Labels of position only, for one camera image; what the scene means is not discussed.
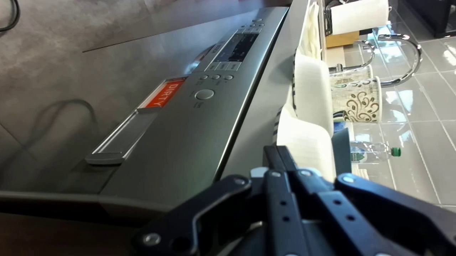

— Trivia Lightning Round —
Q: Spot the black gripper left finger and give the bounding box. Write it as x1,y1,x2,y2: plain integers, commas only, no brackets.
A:
130,143,310,256

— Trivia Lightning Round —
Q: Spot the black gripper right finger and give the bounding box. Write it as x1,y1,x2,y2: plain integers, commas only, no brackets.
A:
281,146,456,256

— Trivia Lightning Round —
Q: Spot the clear bottle green cap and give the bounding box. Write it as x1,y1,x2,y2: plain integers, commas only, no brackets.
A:
348,136,403,166

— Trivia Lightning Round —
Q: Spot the black patterned paper cup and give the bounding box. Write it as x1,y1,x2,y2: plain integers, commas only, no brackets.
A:
328,62,377,91
332,77,385,123

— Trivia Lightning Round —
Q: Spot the chrome kitchen faucet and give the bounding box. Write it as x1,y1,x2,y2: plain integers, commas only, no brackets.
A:
358,31,424,88

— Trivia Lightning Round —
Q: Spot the brown box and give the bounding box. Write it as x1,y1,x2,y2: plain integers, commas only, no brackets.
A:
323,30,362,49

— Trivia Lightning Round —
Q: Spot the white paper towel roll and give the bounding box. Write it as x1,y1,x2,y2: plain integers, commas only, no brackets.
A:
329,0,390,35

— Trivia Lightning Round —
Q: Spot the black floor cable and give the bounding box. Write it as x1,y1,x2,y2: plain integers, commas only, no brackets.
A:
0,0,21,35

